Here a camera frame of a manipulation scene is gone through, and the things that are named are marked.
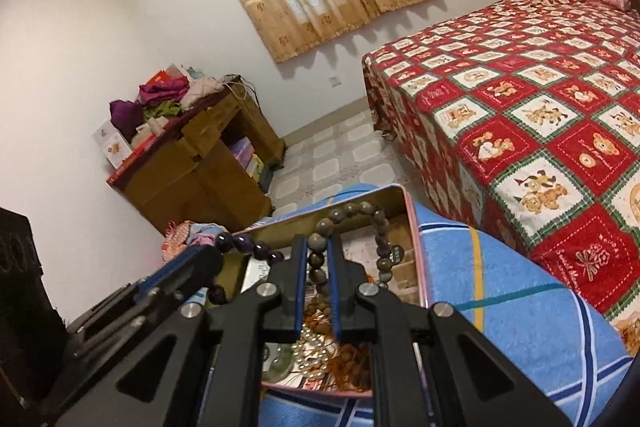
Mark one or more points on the white product box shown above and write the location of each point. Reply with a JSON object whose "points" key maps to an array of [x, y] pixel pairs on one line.
{"points": [[113, 145]]}

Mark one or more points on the pink metal tin box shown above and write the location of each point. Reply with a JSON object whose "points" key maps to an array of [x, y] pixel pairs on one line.
{"points": [[303, 328]]}

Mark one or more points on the red book on desk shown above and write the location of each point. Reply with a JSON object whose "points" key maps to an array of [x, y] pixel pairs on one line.
{"points": [[135, 160]]}

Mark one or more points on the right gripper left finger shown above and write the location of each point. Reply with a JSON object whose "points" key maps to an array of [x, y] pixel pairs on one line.
{"points": [[161, 372]]}

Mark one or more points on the wooden desk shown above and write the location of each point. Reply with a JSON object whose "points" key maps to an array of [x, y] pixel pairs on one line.
{"points": [[194, 176]]}

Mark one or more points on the paper leaflet in tin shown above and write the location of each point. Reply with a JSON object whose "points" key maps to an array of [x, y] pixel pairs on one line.
{"points": [[358, 246]]}

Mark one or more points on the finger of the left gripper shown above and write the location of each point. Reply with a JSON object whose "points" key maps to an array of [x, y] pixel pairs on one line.
{"points": [[196, 267]]}

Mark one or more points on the clothes pile on desk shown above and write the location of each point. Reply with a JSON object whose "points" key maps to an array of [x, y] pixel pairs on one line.
{"points": [[162, 96]]}

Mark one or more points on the wall socket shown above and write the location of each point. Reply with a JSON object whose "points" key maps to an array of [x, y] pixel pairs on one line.
{"points": [[335, 81]]}

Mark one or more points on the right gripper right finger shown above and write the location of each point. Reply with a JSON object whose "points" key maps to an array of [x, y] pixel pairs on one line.
{"points": [[429, 366]]}

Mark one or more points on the blue plaid tablecloth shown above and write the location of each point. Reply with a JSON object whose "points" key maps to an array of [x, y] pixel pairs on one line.
{"points": [[553, 336]]}

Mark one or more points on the red patchwork bedspread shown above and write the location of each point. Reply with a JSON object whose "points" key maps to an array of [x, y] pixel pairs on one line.
{"points": [[523, 119]]}

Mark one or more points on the clothes pile on floor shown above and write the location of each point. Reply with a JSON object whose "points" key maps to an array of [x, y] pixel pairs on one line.
{"points": [[187, 234]]}

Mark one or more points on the green jade bangle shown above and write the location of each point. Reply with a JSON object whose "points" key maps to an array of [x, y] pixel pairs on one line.
{"points": [[278, 361]]}

